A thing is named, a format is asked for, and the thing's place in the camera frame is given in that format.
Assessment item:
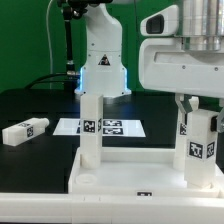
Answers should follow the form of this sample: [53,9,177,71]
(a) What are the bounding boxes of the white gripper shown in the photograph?
[139,38,224,124]

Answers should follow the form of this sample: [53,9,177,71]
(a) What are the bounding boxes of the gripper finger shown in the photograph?
[217,107,224,133]

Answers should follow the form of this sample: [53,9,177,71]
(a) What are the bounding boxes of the white desk top tray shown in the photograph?
[68,147,224,198]

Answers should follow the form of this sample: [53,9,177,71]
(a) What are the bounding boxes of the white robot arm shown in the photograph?
[80,0,224,133]

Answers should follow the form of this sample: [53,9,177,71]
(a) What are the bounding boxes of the paper sheet with markers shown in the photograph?
[53,118,145,137]

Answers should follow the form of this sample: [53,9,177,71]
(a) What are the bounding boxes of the white front fence bar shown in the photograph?
[0,194,224,224]

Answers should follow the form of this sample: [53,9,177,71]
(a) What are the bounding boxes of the black cable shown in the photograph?
[23,73,81,90]

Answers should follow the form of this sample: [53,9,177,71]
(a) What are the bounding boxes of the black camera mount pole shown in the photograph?
[57,0,87,77]

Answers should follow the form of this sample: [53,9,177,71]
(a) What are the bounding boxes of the white cable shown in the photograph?
[45,0,55,90]

